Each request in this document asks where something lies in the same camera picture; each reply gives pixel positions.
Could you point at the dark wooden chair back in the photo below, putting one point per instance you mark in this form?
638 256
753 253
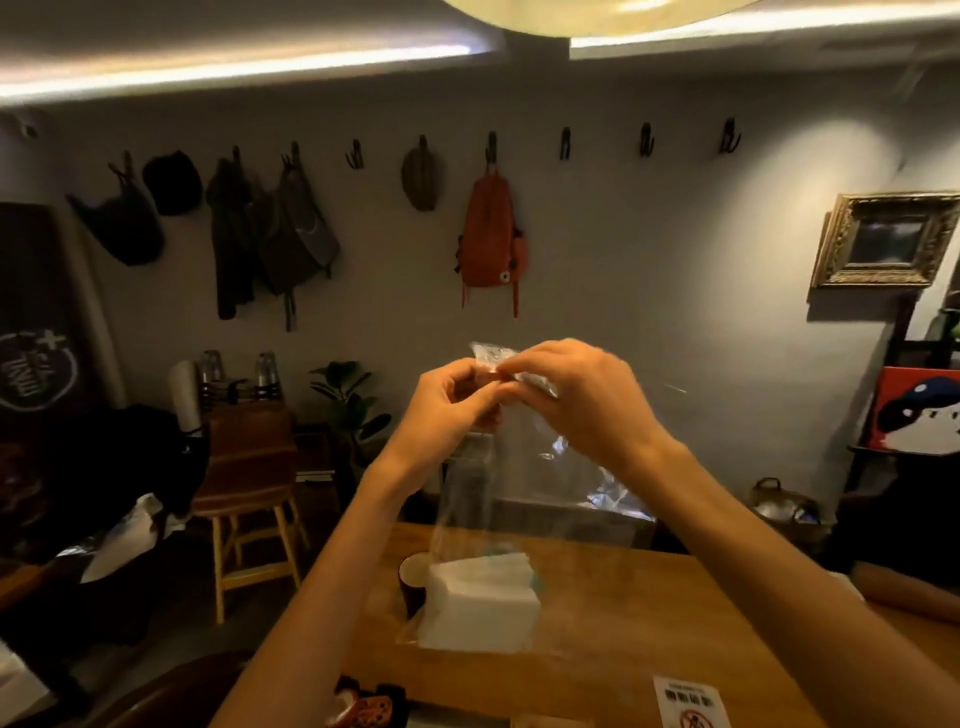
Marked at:
180 694

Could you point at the wooden stool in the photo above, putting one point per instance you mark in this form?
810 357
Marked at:
251 547

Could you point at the clear plastic bag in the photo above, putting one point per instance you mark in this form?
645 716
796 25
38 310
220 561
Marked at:
517 495

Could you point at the red painted canvas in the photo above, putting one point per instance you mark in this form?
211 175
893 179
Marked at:
919 412

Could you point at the grey backpack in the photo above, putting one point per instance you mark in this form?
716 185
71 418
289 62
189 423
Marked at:
296 232

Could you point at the brown paper cup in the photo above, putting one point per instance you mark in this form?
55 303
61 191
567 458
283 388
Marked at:
411 581

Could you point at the white plastic sheet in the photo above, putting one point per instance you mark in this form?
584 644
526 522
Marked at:
124 540

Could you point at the red and black object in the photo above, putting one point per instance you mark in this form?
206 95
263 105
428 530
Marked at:
371 709

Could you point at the white napkin stack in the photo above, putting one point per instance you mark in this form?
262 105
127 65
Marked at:
480 607

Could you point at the white paper roll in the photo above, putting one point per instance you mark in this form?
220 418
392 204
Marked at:
184 397

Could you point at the person's right thumb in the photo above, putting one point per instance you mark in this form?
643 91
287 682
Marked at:
529 384

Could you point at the black clothing pile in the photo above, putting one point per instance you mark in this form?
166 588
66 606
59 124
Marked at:
127 457

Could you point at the black chalkboard sign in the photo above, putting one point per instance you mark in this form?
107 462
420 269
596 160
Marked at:
37 322

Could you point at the person's left forearm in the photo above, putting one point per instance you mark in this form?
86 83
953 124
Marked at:
315 600

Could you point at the person's left thumb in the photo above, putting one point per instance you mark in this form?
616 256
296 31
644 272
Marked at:
472 369

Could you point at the dark hanging jacket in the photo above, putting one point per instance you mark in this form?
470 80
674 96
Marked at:
231 232

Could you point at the orange backpack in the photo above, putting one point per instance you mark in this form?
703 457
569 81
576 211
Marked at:
489 232

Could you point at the person's left hand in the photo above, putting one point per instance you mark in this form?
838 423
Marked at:
431 420

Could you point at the green potted plant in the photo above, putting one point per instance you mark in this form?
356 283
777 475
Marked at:
349 405

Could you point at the dark wooden shelf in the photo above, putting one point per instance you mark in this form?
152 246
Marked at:
900 330

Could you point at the gold framed picture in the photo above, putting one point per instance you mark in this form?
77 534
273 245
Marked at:
885 240

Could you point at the cream ceiling lamp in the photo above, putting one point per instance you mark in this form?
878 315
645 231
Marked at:
600 13

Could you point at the row of black wall hooks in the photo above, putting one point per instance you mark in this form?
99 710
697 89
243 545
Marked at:
646 140

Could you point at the white printed card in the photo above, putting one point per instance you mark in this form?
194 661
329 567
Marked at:
690 705

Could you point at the glass jar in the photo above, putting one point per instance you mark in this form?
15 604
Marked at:
211 375
267 375

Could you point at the person's right forearm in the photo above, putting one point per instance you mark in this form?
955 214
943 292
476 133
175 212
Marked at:
787 600

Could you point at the black cap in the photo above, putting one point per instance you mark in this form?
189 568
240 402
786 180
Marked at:
172 184

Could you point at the black shoulder bag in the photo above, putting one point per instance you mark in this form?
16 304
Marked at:
124 225

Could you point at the person's right hand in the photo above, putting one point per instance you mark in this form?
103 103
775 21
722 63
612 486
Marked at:
592 405

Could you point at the brown flat cap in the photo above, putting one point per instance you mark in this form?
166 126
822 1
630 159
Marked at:
421 180

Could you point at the ceiling light strip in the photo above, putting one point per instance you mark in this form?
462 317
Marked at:
225 71
765 26

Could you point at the woven basket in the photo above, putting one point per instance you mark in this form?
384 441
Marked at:
784 514

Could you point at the wooden cabinet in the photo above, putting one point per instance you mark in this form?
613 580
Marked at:
247 450

